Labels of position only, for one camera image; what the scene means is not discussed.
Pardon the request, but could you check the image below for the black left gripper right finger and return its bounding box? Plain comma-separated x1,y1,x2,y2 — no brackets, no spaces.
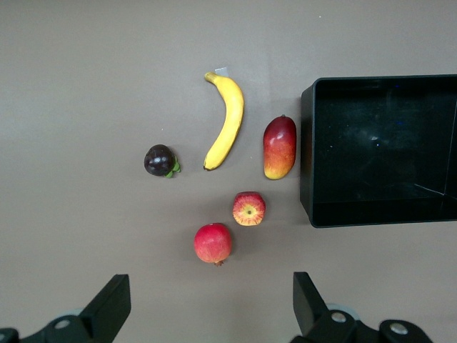
289,271,435,343

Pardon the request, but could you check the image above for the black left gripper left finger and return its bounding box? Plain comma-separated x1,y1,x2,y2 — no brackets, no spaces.
0,273,132,343

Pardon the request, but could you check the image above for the red yellow apple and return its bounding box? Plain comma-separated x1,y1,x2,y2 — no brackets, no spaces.
231,191,267,227

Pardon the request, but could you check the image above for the black plastic box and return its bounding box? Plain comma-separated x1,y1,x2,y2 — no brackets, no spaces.
299,74,457,229

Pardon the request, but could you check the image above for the yellow banana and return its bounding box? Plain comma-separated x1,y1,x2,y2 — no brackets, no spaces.
202,71,246,172

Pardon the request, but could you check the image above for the red pomegranate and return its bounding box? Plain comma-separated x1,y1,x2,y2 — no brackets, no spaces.
193,222,233,267

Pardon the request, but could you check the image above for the dark purple mangosteen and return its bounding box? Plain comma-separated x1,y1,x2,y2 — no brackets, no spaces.
143,143,182,179

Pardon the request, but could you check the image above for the red yellow mango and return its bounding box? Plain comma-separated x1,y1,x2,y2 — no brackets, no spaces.
262,114,298,182

